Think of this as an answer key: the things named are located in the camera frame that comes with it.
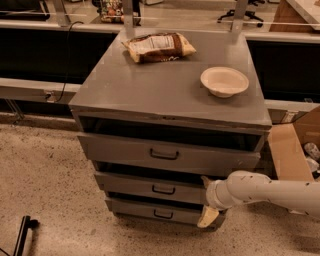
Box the grey drawer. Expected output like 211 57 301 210
95 172 207 205
105 197 224 229
78 133 260 176

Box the grey bottom drawer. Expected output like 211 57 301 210
105 197 224 229

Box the colourful box on shelf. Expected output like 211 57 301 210
99 0 141 26

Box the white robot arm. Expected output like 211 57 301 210
197 170 320 228

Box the grey top drawer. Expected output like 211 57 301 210
78 133 260 176

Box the brown snack bag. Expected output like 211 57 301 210
123 32 196 64

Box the black office chair base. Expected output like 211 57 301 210
217 9 265 29

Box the open cardboard box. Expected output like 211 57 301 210
268 107 320 181

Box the grey drawer cabinet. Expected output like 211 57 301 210
68 27 273 232

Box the white paper bowl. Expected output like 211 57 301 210
200 67 249 98

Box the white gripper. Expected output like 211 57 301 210
197 176 226 228

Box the wooden table corner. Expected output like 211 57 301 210
269 0 320 34

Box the black hanging cable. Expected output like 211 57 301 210
54 21 86 104

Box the black metal bar stand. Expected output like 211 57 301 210
13 215 39 256

